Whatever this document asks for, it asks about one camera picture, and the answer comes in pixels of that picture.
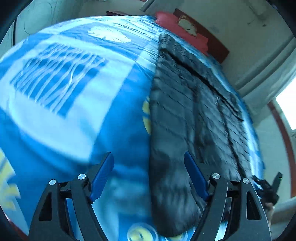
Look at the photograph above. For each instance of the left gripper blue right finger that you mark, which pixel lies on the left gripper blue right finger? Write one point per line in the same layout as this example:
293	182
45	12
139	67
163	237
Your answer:
247	219

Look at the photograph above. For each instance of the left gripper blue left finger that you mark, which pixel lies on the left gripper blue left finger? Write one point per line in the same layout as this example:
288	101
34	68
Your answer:
51	218

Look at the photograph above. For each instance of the bright window with frame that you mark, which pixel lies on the bright window with frame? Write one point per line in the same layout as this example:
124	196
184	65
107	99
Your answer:
283	111

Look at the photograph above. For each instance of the dark wooden headboard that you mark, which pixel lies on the dark wooden headboard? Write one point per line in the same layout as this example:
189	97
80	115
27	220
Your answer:
215	47

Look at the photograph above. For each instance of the blue patterned bed sheet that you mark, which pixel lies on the blue patterned bed sheet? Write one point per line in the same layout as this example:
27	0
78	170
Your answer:
73	92

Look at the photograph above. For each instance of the black quilted down jacket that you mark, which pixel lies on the black quilted down jacket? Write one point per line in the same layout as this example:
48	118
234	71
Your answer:
190	111

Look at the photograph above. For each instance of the white window curtain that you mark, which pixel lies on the white window curtain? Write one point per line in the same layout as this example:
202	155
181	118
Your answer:
268	77

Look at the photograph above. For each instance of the red pillow with print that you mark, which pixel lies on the red pillow with print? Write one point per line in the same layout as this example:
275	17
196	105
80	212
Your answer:
170	22

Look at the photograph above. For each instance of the dark wooden nightstand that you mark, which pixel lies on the dark wooden nightstand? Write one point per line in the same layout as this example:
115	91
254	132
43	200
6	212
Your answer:
116	13

